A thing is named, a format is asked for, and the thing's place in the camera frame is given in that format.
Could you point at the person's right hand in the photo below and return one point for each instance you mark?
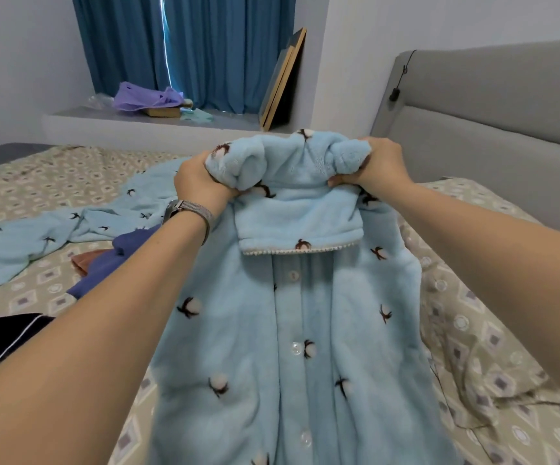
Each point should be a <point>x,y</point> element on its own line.
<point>377,169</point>

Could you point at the person's left hand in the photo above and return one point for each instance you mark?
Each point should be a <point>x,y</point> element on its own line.
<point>202,184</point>

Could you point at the purple-blue garment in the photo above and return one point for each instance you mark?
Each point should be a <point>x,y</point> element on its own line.
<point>115,256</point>

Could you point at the rust brown garment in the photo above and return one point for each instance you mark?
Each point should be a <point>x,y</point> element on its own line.
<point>88,259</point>

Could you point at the bed with patterned beige sheet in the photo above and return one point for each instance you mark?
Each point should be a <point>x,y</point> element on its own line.
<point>57,179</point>

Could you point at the light blue fleece pajama pants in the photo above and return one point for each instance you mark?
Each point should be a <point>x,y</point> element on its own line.
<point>57,227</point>

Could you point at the light blue fleece garment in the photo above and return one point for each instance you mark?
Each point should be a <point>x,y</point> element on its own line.
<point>299,314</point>

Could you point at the person's left forearm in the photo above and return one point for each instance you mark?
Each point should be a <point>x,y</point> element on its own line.
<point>76,353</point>

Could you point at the person's right forearm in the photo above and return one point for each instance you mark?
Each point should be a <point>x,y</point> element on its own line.
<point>512,276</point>

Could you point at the grey band wristwatch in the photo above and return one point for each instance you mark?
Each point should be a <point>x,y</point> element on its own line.
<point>189,210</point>

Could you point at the teal small item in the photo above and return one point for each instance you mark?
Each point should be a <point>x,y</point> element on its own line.
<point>198,115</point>

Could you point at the small wooden box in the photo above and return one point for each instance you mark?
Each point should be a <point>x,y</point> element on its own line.
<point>164,112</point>

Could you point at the purple cloth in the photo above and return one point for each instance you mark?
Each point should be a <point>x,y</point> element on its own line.
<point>146,96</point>

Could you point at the leaning wooden picture frames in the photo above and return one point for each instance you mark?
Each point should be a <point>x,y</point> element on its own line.
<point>282,82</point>

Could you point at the clear plastic bag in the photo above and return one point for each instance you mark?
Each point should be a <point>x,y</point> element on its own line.
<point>100,101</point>

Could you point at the grey upholstered headboard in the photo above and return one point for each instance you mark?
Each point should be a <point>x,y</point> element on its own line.
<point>502,121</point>

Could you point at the blue curtain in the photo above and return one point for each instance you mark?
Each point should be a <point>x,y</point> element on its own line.
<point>222,48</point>

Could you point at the patterned beige pillow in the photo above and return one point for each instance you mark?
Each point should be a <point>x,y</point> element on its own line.
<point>493,363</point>

